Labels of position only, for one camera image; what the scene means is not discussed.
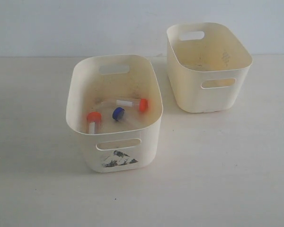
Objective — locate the orange-capped tube white label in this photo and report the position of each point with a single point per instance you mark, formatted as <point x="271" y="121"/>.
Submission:
<point x="94" y="122"/>

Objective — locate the blue-capped tube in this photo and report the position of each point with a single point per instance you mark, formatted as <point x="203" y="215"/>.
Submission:
<point x="107" y="106"/>
<point x="121" y="115"/>

